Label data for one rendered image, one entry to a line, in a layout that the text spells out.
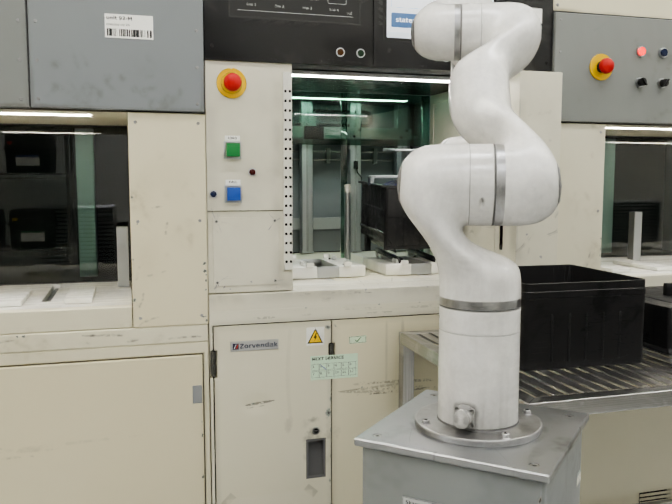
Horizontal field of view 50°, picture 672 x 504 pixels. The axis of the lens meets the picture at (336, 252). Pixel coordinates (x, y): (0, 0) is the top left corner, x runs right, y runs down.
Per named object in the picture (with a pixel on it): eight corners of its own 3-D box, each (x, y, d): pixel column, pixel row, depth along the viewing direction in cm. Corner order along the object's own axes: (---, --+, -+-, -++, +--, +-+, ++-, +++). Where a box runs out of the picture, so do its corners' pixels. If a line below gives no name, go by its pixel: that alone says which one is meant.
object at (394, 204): (378, 264, 199) (381, 149, 194) (355, 252, 218) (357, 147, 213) (458, 261, 206) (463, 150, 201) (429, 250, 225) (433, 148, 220)
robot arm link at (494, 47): (446, 242, 107) (559, 243, 105) (448, 185, 98) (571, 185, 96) (448, 45, 139) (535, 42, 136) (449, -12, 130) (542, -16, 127)
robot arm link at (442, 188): (525, 312, 101) (529, 141, 98) (393, 309, 103) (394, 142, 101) (516, 299, 113) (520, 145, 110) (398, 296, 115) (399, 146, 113)
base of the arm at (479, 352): (523, 457, 97) (527, 321, 95) (394, 433, 106) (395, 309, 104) (554, 416, 113) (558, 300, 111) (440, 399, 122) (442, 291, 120)
